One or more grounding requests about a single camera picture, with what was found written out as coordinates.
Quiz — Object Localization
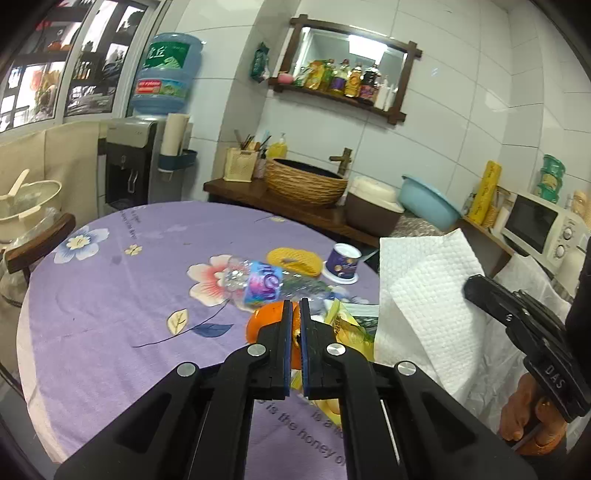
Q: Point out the purple floral tablecloth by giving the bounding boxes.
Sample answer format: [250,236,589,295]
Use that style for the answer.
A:
[16,199,385,480]

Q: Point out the wooden framed wall mirror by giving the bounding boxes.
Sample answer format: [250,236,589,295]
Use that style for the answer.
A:
[269,14,423,125]

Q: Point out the wooden counter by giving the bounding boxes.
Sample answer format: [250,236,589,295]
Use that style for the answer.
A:
[204,179,514,277]

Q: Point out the green white milk carton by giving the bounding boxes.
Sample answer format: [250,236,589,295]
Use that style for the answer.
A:
[324,300,379,361]

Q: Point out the white microwave oven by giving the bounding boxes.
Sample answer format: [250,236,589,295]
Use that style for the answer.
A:
[502,193,590,272]

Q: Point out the person right hand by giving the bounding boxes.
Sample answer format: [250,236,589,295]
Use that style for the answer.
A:
[498,373,567,456]

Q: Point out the window with metal frame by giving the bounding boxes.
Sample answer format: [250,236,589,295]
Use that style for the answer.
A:
[1,1,158,132]

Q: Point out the wooden faucet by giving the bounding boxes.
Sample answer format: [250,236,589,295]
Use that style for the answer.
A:
[329,148,353,177]

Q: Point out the brown pot white lid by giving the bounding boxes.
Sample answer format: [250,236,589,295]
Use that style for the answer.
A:
[345,176,405,237]

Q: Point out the beige utensil holder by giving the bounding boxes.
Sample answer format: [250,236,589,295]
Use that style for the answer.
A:
[223,148,259,183]

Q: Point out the white paper towel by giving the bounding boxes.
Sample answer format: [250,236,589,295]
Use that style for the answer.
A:
[374,229,488,404]

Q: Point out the blue water jug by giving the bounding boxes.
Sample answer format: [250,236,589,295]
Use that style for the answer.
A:
[130,33,204,116]

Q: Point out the wooden chair back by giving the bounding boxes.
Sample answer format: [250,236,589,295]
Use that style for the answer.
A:
[5,213,76,274]

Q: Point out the yellow soap bottle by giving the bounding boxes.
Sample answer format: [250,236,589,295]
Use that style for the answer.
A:
[266,134,288,159]

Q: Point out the white cooking pot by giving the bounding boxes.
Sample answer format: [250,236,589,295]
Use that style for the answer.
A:
[0,169,62,245]

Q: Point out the green wall packet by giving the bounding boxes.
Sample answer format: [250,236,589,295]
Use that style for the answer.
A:
[249,42,270,83]

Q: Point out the black water dispenser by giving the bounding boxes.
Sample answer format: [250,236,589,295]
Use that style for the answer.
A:
[97,115,195,214]

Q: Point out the purple yogurt cup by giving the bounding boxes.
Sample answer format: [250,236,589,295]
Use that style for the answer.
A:
[322,243,362,285]

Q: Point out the orange peel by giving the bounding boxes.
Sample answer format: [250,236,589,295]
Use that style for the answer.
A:
[245,301,301,370]

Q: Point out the white plastic sheet cover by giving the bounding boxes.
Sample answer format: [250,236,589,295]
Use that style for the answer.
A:
[461,253,574,434]

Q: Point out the green stacked cups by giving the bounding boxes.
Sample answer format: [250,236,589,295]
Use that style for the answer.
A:
[534,154,566,204]

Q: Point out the light blue plastic basin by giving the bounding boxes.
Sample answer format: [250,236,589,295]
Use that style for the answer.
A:
[398,175,462,231]

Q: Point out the crushed clear water bottle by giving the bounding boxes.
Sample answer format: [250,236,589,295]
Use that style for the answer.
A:
[221,256,332,311]

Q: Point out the woven basket sink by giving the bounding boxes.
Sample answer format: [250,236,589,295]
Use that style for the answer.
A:
[264,159,348,207]

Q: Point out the yellow foam fruit net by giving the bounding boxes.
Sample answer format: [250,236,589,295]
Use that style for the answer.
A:
[266,247,322,277]

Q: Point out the yellow roll package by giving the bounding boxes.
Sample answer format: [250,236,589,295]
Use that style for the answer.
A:
[467,160,502,225]

